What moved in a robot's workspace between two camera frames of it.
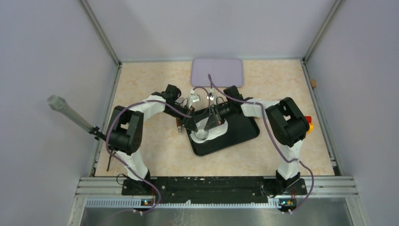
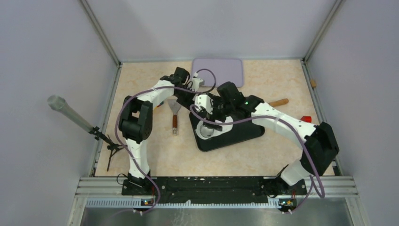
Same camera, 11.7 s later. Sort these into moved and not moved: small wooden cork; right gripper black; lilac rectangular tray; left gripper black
Moved: left gripper black
Not moved: small wooden cork; right gripper black; lilac rectangular tray
